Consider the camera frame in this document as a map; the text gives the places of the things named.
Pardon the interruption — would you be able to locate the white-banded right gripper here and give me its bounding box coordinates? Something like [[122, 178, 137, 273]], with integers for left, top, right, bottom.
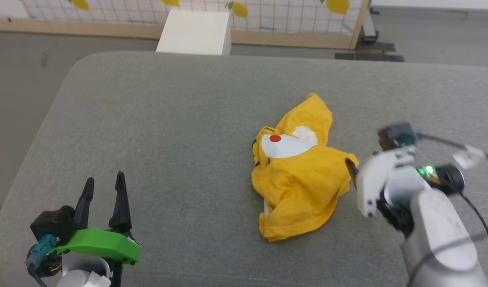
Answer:
[[345, 145, 418, 218]]

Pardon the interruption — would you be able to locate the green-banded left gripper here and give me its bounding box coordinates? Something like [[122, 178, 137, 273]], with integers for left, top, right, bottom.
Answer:
[[52, 171, 141, 287]]

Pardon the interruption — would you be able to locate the yellow garment with white print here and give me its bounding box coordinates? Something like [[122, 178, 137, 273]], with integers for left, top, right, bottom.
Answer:
[[251, 93, 359, 243]]

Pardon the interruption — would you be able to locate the white right cable tag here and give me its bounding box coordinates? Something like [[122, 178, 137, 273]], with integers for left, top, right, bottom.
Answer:
[[453, 145, 486, 170]]

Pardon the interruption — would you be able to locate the left arm teal-plug cable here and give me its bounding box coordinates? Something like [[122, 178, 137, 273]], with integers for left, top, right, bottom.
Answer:
[[26, 234, 57, 287]]

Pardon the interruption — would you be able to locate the white box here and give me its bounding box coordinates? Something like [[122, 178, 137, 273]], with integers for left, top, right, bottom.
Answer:
[[155, 9, 232, 56]]

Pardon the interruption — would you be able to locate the grey stand leg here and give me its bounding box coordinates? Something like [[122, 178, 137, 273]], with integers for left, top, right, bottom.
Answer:
[[362, 6, 380, 45]]

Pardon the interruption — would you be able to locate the wood-framed grid screen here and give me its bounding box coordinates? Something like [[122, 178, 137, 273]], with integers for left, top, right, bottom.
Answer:
[[0, 0, 370, 50]]

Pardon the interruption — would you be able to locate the black floor plate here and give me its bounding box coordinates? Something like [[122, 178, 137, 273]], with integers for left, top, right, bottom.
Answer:
[[334, 41, 405, 63]]

